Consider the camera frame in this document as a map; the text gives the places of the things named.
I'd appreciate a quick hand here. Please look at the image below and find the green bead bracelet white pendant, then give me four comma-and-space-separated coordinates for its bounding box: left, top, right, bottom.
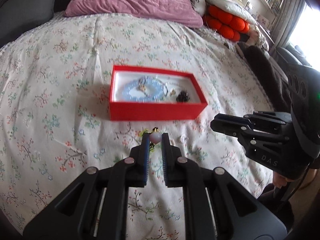
149, 127, 162, 152

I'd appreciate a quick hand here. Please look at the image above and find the black crystal hair claw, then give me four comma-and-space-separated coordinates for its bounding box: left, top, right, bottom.
176, 90, 190, 103

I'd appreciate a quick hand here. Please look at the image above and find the multicolor seed bead bracelet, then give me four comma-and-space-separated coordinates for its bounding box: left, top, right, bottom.
137, 76, 171, 100

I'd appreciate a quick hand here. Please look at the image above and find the red jewelry box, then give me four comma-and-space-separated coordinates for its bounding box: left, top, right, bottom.
109, 65, 208, 121

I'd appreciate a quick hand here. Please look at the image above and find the person's right hand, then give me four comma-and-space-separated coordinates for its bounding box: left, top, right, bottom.
272, 172, 287, 189

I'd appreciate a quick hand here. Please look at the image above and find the dark brown blanket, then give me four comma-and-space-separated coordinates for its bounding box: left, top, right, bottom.
235, 42, 291, 113

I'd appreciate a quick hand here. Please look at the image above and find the floral bed sheet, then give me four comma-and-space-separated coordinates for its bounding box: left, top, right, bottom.
1, 14, 272, 232

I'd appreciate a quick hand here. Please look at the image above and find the orange knitted cushion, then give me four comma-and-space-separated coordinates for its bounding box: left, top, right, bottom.
202, 5, 249, 42

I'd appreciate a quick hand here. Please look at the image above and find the dark grey cushion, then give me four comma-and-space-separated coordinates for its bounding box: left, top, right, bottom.
1, 0, 55, 47

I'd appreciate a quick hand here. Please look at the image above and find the pearl bead necklace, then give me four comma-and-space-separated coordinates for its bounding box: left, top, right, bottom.
154, 76, 188, 88

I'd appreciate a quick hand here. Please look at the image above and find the blue bead bracelet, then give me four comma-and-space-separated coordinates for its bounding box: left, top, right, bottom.
121, 76, 169, 103

